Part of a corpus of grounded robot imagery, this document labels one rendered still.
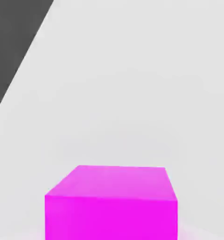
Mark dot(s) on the small magenta cube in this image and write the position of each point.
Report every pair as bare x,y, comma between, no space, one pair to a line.
112,211

